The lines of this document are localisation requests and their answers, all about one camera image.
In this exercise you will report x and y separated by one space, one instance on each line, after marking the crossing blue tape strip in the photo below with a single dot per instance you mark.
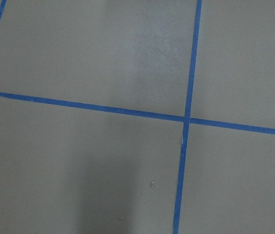
188 97

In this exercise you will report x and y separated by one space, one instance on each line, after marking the long blue tape strip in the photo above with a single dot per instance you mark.
198 121

